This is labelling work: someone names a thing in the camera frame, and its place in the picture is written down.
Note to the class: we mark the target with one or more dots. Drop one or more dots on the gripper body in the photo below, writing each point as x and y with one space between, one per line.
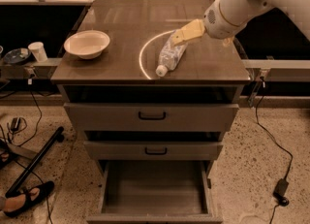
217 23

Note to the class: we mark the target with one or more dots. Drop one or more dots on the clear plastic water bottle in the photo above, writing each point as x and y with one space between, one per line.
169 57

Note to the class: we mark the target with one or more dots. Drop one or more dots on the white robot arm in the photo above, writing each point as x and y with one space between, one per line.
225 18

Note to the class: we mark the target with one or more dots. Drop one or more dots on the grey drawer cabinet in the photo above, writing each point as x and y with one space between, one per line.
209 72

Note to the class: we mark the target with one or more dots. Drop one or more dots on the open bottom drawer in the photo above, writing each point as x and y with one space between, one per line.
156 192

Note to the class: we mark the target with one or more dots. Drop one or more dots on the white ceramic bowl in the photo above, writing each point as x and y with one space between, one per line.
87 44

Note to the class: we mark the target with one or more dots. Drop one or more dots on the white paper cup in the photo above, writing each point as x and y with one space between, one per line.
38 50

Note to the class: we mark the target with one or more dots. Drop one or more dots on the black pole on floor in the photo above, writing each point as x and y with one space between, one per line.
56 137

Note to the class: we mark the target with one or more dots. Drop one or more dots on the dark blue plate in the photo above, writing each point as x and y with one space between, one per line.
17 56

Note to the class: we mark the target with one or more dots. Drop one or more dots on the small black adapter left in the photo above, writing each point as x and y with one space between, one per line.
15 124

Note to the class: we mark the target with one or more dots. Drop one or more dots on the foot in black shoe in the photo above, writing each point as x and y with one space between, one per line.
14 206

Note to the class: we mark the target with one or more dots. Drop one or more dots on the top drawer with handle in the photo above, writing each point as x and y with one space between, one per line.
152 118

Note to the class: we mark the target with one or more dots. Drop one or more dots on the drawer with handle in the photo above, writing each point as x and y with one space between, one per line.
152 118
192 151

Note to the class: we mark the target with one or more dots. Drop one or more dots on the middle drawer with handle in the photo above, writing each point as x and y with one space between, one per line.
192 151

